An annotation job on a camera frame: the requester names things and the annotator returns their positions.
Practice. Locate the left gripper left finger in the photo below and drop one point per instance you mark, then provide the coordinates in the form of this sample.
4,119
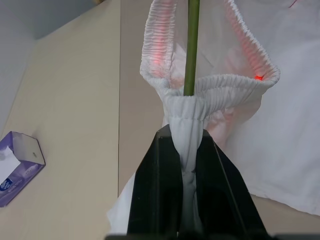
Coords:
155,190

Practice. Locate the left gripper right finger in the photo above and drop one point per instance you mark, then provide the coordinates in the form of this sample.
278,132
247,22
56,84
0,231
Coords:
220,200

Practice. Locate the white garment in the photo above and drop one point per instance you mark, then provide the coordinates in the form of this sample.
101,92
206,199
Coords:
287,125

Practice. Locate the green rod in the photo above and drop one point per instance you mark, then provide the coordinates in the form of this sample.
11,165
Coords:
192,50

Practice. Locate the purple tissue box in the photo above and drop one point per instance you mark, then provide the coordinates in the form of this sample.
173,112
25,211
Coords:
27,150

